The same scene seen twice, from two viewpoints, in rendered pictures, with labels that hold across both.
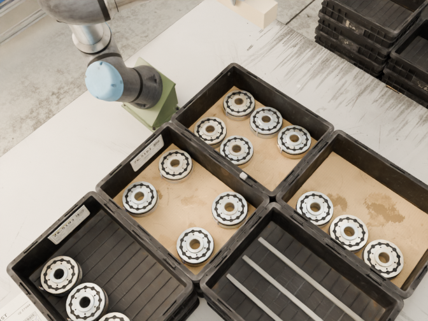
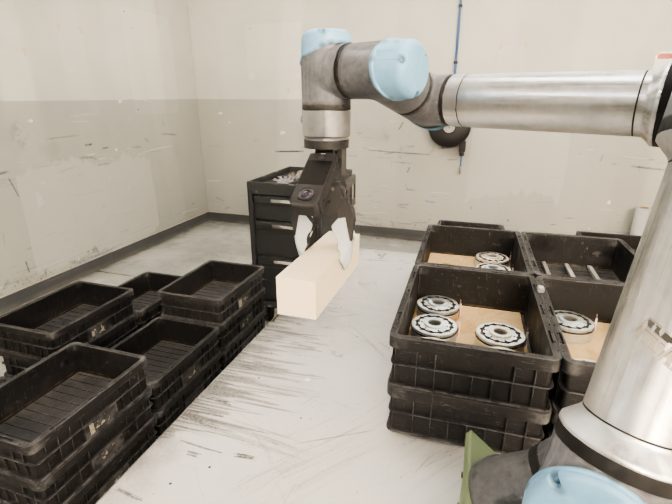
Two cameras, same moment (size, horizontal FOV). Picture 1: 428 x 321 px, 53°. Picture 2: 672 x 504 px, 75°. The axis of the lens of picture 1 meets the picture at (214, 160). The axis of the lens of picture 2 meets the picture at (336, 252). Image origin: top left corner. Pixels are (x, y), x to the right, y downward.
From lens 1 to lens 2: 1.62 m
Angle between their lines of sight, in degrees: 87
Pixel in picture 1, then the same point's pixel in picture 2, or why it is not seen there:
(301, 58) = (251, 388)
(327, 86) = (294, 357)
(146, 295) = not seen: outside the picture
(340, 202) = not seen: hidden behind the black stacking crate
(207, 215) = (596, 344)
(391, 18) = (81, 393)
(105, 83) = not seen: hidden behind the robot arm
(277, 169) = (478, 317)
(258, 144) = (465, 335)
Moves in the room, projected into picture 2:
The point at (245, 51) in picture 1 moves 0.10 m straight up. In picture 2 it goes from (256, 460) to (252, 417)
